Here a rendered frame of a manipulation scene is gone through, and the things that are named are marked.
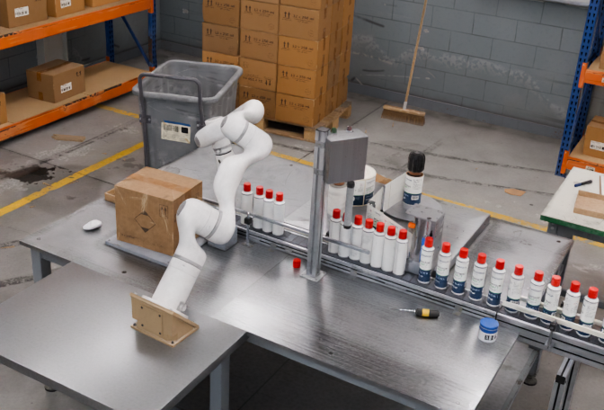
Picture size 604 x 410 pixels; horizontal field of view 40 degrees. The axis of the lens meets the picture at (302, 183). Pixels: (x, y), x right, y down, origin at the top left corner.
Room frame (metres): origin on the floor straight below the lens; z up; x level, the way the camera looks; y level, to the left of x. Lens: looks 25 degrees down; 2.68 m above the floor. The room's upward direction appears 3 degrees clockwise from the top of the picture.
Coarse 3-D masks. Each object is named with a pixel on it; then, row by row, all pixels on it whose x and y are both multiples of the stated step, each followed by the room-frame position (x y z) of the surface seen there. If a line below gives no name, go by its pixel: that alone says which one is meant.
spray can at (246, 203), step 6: (246, 186) 3.34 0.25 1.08; (246, 192) 3.33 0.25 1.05; (252, 192) 3.35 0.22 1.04; (246, 198) 3.33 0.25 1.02; (252, 198) 3.34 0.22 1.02; (246, 204) 3.33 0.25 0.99; (252, 204) 3.35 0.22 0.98; (246, 210) 3.33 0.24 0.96; (252, 210) 3.35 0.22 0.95; (246, 216) 3.33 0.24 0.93
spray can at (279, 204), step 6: (276, 192) 3.27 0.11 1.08; (282, 192) 3.28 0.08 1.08; (276, 198) 3.26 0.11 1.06; (282, 198) 3.26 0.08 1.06; (276, 204) 3.25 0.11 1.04; (282, 204) 3.25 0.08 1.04; (276, 210) 3.25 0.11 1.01; (282, 210) 3.25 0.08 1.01; (276, 216) 3.25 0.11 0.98; (282, 216) 3.25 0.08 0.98; (282, 222) 3.26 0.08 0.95; (276, 228) 3.25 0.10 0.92; (282, 228) 3.26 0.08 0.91; (276, 234) 3.25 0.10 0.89; (282, 234) 3.26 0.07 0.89
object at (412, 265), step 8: (416, 224) 3.09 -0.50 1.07; (424, 224) 3.09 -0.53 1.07; (432, 224) 3.08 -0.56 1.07; (440, 224) 3.03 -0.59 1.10; (424, 232) 3.10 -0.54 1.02; (432, 232) 3.08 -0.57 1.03; (440, 232) 3.05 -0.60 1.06; (416, 240) 3.04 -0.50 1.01; (440, 240) 3.06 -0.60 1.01; (416, 248) 3.04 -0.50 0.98; (416, 256) 3.03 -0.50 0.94; (408, 264) 3.00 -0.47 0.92; (416, 264) 2.98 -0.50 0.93; (432, 264) 3.01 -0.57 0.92; (416, 272) 2.98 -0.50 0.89
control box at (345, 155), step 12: (348, 132) 3.06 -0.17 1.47; (360, 132) 3.07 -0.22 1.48; (336, 144) 2.97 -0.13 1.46; (348, 144) 2.99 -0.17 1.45; (360, 144) 3.02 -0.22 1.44; (324, 156) 2.99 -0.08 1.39; (336, 156) 2.97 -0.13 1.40; (348, 156) 3.00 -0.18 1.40; (360, 156) 3.02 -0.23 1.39; (324, 168) 2.99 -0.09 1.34; (336, 168) 2.97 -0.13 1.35; (348, 168) 3.00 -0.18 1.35; (360, 168) 3.02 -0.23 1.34; (324, 180) 2.98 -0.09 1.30; (336, 180) 2.98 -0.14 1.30; (348, 180) 3.00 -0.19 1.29
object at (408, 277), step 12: (240, 216) 3.42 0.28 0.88; (252, 228) 3.30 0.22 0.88; (288, 240) 3.21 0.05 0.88; (300, 240) 3.22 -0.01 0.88; (324, 252) 3.13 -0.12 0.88; (360, 264) 3.04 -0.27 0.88; (396, 276) 2.96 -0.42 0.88; (408, 276) 2.97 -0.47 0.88; (432, 288) 2.88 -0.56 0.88; (468, 300) 2.81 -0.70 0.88
